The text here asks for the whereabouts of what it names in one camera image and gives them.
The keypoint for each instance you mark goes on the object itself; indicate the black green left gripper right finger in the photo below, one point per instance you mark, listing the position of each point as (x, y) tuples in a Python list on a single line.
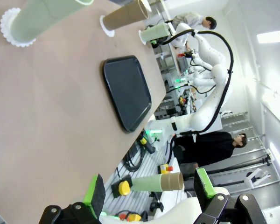
[(204, 186)]

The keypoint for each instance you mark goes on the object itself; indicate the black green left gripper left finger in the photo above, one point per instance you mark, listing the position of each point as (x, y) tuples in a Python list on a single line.
[(95, 198)]

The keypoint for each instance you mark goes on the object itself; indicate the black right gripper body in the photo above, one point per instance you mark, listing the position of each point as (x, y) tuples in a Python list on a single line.
[(158, 43)]

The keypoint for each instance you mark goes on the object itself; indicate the pale green tall cup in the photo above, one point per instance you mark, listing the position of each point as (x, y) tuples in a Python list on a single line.
[(154, 32), (42, 21)]

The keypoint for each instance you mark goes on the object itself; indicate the brown tall cup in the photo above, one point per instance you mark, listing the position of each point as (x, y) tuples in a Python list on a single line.
[(123, 17)]

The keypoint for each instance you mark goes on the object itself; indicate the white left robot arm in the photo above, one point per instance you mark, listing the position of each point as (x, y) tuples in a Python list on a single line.
[(177, 207)]

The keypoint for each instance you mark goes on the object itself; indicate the brown stacked cup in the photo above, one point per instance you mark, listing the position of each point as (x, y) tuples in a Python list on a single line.
[(176, 180), (165, 183)]

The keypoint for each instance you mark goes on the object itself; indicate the yellow round pedal button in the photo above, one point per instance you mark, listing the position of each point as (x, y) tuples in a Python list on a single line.
[(124, 187)]

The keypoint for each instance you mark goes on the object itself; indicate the yellow emergency stop button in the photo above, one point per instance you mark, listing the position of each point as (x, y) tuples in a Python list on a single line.
[(127, 178)]

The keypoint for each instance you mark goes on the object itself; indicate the person in grey top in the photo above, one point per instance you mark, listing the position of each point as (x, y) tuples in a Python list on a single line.
[(189, 19)]

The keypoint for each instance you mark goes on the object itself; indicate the person in black sweater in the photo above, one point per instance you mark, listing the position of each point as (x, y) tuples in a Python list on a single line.
[(207, 147)]

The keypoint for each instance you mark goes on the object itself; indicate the yellow emergency stop box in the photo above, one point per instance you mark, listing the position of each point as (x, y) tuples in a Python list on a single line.
[(165, 168), (134, 218)]

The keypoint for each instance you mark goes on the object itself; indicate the black tripod stand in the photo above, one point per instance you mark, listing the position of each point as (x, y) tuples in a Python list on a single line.
[(247, 164)]

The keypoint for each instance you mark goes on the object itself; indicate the pale green stacked cup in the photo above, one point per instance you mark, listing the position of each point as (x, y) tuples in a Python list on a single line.
[(145, 183)]

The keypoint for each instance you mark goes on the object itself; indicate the aluminium profile bench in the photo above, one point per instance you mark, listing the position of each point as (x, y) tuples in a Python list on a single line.
[(151, 166)]

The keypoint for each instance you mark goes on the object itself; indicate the black plastic serving tray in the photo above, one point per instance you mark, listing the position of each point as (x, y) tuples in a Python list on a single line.
[(128, 93)]

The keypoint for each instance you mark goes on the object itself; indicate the black handheld device yellow label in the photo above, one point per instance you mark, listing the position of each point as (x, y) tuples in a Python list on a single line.
[(150, 148)]

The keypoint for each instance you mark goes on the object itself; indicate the ceiling light panel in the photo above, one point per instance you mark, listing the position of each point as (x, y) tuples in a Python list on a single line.
[(269, 37)]

